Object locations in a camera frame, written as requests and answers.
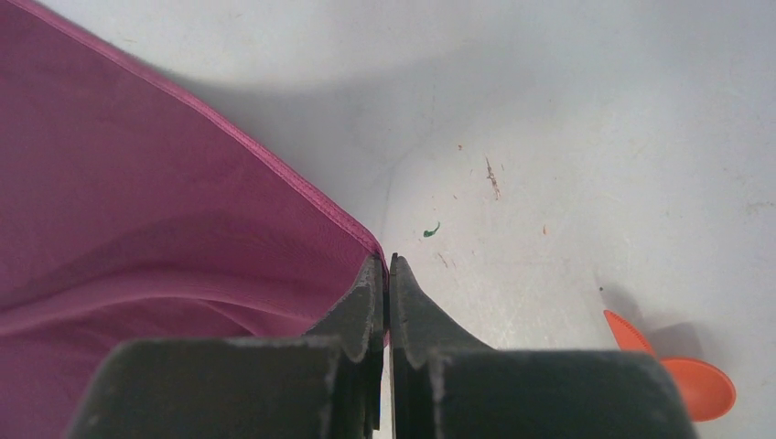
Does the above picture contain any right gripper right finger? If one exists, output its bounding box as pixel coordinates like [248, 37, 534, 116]
[387, 255, 696, 438]

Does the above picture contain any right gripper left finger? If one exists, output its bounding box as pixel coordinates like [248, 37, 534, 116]
[66, 256, 384, 438]

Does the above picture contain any magenta cloth napkin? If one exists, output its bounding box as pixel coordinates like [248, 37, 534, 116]
[1, 1, 382, 438]

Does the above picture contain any orange plastic knife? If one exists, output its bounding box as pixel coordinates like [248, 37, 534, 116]
[603, 310, 656, 357]

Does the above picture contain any orange plastic spoon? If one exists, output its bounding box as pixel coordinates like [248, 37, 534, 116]
[660, 357, 737, 422]

